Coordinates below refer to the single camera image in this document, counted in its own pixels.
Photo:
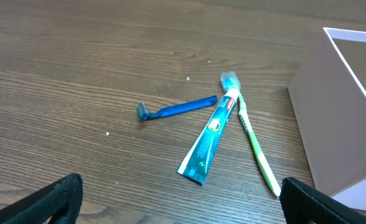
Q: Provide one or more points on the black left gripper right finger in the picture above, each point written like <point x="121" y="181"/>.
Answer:
<point x="302" y="204"/>

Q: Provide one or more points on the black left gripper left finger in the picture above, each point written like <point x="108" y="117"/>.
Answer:
<point x="59" y="202"/>

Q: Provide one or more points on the blue disposable razor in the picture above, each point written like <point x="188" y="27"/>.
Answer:
<point x="145" y="115"/>

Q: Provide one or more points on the teal toothpaste tube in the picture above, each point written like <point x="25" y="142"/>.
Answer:
<point x="197" y="162"/>

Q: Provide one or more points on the white cardboard box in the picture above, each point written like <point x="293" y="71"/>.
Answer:
<point x="328" y="95"/>

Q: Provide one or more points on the green white toothbrush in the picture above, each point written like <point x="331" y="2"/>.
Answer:
<point x="229" y="80"/>

